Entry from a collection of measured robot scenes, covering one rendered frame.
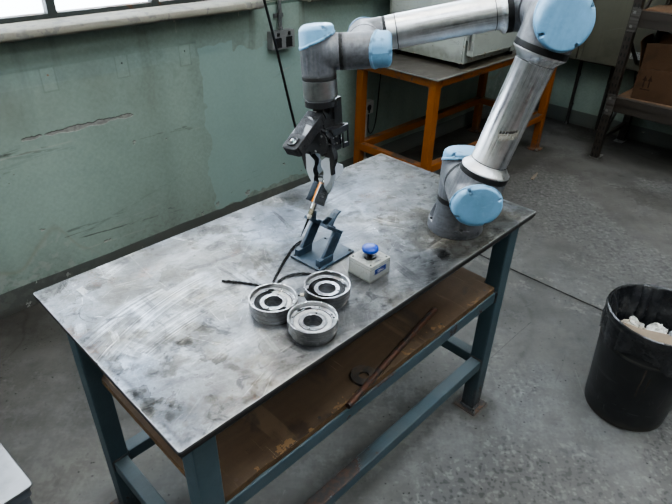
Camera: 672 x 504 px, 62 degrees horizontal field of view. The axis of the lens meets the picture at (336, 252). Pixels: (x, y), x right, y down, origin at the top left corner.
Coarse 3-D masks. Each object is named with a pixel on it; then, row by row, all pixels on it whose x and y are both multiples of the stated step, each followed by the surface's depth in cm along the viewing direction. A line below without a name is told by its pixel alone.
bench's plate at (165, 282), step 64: (384, 192) 172; (128, 256) 139; (192, 256) 139; (256, 256) 140; (448, 256) 142; (64, 320) 118; (128, 320) 118; (192, 320) 118; (128, 384) 103; (192, 384) 103; (256, 384) 103; (192, 448) 92
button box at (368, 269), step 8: (352, 256) 132; (360, 256) 133; (368, 256) 132; (376, 256) 132; (384, 256) 133; (352, 264) 133; (360, 264) 131; (368, 264) 130; (376, 264) 130; (384, 264) 132; (352, 272) 134; (360, 272) 132; (368, 272) 130; (376, 272) 131; (384, 272) 134; (368, 280) 131
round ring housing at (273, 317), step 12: (264, 288) 123; (276, 288) 124; (288, 288) 123; (252, 300) 120; (264, 300) 120; (276, 300) 122; (252, 312) 117; (264, 312) 115; (276, 312) 115; (264, 324) 118; (276, 324) 117
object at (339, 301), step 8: (320, 272) 128; (328, 272) 128; (336, 272) 127; (304, 280) 124; (312, 280) 127; (344, 280) 127; (304, 288) 122; (320, 288) 126; (328, 288) 127; (336, 288) 124; (304, 296) 123; (312, 296) 120; (336, 296) 120; (344, 296) 121; (336, 304) 121; (344, 304) 124
